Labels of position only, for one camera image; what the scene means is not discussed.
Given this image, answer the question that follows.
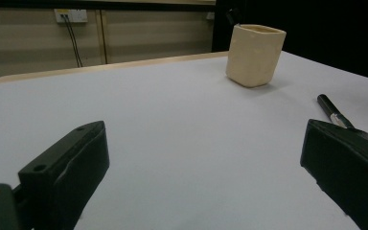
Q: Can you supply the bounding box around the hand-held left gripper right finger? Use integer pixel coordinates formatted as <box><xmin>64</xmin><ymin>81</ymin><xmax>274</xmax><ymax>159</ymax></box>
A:
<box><xmin>299</xmin><ymin>118</ymin><xmax>368</xmax><ymax>230</ymax></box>

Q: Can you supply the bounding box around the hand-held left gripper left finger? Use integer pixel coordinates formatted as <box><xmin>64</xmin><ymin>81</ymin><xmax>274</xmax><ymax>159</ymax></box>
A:
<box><xmin>12</xmin><ymin>120</ymin><xmax>110</xmax><ymax>230</ymax></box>

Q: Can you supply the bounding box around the black marker pen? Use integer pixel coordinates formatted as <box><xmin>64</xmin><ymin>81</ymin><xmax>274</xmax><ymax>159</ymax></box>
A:
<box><xmin>316</xmin><ymin>93</ymin><xmax>368</xmax><ymax>144</ymax></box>

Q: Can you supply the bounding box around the cream square cup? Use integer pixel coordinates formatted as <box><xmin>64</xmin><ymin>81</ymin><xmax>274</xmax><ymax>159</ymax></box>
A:
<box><xmin>225</xmin><ymin>24</ymin><xmax>288</xmax><ymax>89</ymax></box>

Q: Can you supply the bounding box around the white table cover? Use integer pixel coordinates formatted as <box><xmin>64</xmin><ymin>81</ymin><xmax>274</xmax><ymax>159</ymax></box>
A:
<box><xmin>0</xmin><ymin>51</ymin><xmax>368</xmax><ymax>230</ymax></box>

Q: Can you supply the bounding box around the black power cable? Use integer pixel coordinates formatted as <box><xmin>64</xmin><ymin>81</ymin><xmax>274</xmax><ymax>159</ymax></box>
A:
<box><xmin>60</xmin><ymin>13</ymin><xmax>81</xmax><ymax>68</ymax></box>
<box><xmin>64</xmin><ymin>13</ymin><xmax>84</xmax><ymax>68</ymax></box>

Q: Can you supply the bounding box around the white wall socket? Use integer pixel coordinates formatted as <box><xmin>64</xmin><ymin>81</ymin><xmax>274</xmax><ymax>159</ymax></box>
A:
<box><xmin>54</xmin><ymin>8</ymin><xmax>88</xmax><ymax>24</ymax></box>

